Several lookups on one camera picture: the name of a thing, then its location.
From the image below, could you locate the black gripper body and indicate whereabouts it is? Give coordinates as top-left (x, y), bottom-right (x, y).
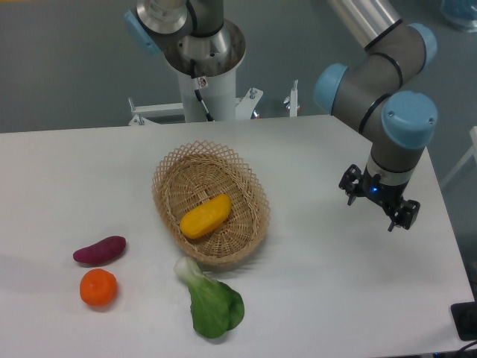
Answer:
top-left (359, 169), bottom-right (405, 216)

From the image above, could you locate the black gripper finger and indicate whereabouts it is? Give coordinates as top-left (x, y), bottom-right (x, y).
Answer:
top-left (338, 164), bottom-right (362, 206)
top-left (388, 200), bottom-right (420, 232)

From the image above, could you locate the yellow mango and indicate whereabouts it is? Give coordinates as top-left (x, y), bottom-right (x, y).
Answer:
top-left (180, 194), bottom-right (232, 239)

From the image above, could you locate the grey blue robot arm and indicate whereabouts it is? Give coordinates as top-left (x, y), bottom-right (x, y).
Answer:
top-left (124, 1), bottom-right (438, 229)

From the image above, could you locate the woven wicker basket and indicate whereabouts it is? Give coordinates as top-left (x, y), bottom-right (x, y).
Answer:
top-left (152, 141), bottom-right (270, 266)

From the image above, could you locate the black device at table edge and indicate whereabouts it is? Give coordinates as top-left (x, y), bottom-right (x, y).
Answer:
top-left (450, 301), bottom-right (476, 342)

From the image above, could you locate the green bok choy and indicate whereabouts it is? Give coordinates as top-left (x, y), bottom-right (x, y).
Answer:
top-left (174, 257), bottom-right (245, 339)

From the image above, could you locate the blue object top right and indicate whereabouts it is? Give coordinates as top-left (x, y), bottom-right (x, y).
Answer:
top-left (440, 0), bottom-right (476, 33)

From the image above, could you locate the purple sweet potato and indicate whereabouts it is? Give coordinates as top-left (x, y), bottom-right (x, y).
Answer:
top-left (72, 236), bottom-right (127, 266)

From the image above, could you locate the orange tangerine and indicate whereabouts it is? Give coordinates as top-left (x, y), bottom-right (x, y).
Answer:
top-left (79, 268), bottom-right (118, 307)

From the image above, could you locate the white frame at right edge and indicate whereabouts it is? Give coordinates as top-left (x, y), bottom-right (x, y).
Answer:
top-left (440, 126), bottom-right (476, 190)

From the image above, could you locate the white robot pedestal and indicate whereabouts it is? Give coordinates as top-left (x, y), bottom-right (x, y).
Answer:
top-left (127, 20), bottom-right (303, 127)

